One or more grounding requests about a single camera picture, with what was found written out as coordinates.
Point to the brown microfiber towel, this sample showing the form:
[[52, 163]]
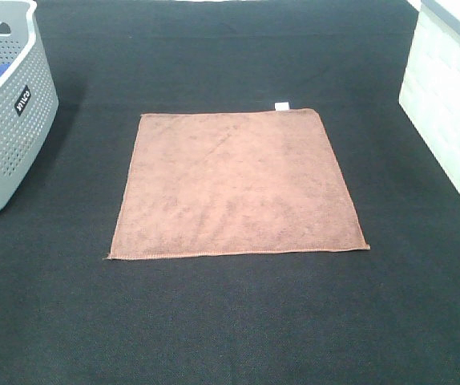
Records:
[[234, 183]]

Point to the grey perforated laundry basket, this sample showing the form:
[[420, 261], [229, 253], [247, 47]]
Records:
[[28, 99]]

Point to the white plastic basket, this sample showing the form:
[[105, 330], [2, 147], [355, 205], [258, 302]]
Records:
[[430, 89]]

